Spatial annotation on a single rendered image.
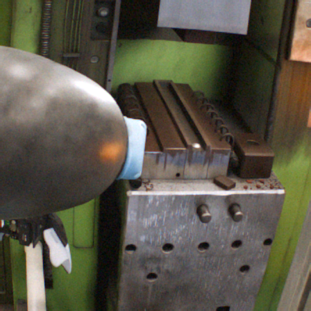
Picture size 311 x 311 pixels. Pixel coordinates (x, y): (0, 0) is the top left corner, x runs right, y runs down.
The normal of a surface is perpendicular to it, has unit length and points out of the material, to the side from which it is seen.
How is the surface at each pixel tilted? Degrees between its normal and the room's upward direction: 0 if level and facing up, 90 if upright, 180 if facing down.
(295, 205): 90
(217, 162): 90
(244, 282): 90
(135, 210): 90
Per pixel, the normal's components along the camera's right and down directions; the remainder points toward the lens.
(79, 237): 0.18, 0.46
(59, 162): 0.74, 0.33
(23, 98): 0.58, -0.25
